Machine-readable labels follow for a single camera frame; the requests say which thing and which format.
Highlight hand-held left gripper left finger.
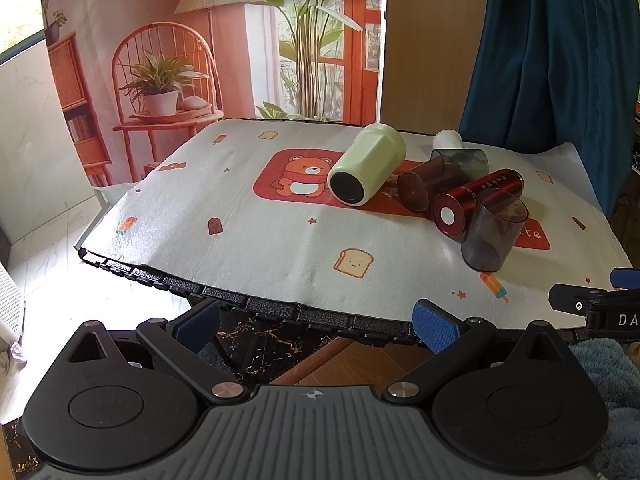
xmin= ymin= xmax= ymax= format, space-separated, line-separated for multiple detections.
xmin=67 ymin=300 xmax=251 ymax=406

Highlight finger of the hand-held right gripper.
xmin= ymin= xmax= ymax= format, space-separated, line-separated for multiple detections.
xmin=609 ymin=267 xmax=640 ymax=291
xmin=548 ymin=284 xmax=640 ymax=313

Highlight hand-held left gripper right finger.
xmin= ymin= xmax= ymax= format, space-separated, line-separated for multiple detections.
xmin=382 ymin=299 xmax=568 ymax=405

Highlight light green cup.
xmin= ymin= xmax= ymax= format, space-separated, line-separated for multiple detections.
xmin=327 ymin=122 xmax=407 ymax=207

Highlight grey translucent cup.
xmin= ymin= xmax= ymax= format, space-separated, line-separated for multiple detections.
xmin=461 ymin=190 xmax=530 ymax=272

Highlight dark red translucent cup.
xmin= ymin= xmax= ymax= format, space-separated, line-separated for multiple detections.
xmin=397 ymin=155 xmax=468 ymax=212

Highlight clear greenish cup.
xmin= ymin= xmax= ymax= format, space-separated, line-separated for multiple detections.
xmin=431 ymin=147 xmax=490 ymax=177

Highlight white cup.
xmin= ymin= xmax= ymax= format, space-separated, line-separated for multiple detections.
xmin=432 ymin=129 xmax=465 ymax=151

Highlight grey fluffy blanket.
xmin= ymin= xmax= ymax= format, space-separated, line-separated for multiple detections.
xmin=570 ymin=337 xmax=640 ymax=480

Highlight bear print table mat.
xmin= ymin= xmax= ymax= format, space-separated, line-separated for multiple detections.
xmin=80 ymin=119 xmax=633 ymax=328

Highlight white perforated basket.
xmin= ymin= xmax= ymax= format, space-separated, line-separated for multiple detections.
xmin=0 ymin=260 xmax=26 ymax=347

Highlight blue curtain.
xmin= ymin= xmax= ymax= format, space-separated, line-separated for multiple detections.
xmin=459 ymin=0 xmax=640 ymax=217

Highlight wooden cabinet panel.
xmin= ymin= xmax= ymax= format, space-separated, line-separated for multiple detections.
xmin=380 ymin=0 xmax=493 ymax=133

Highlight room scene wall backdrop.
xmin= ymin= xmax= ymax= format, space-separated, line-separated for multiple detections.
xmin=40 ymin=0 xmax=390 ymax=190

